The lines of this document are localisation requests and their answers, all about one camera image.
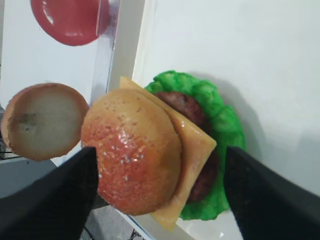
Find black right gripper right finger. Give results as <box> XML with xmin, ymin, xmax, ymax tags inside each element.
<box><xmin>224</xmin><ymin>147</ymin><xmax>320</xmax><ymax>240</ymax></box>

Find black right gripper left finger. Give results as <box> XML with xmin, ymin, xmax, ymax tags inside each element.
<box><xmin>0</xmin><ymin>147</ymin><xmax>98</xmax><ymax>240</ymax></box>

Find green lettuce leaf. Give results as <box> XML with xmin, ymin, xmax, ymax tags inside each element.
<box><xmin>146</xmin><ymin>70</ymin><xmax>246</xmax><ymax>221</ymax></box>

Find orange cheese slice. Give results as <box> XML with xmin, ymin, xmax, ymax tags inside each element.
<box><xmin>120</xmin><ymin>76</ymin><xmax>217</xmax><ymax>232</ymax></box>

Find bun slice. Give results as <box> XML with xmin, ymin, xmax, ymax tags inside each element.
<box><xmin>81</xmin><ymin>89</ymin><xmax>182</xmax><ymax>216</ymax></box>

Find brown meat patty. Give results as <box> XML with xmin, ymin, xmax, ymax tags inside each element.
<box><xmin>154</xmin><ymin>91</ymin><xmax>220</xmax><ymax>204</ymax></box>

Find red tomato slice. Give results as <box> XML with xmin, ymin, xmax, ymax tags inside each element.
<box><xmin>30</xmin><ymin>0</ymin><xmax>110</xmax><ymax>46</ymax></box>

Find bottom bun in holder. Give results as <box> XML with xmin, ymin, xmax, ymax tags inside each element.
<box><xmin>0</xmin><ymin>83</ymin><xmax>89</xmax><ymax>162</ymax></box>

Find white metal tray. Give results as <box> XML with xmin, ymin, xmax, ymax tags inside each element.
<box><xmin>99</xmin><ymin>0</ymin><xmax>320</xmax><ymax>240</ymax></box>

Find clear tomato holder rail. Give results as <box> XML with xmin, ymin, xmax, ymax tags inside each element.
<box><xmin>91</xmin><ymin>0</ymin><xmax>121</xmax><ymax>98</ymax></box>

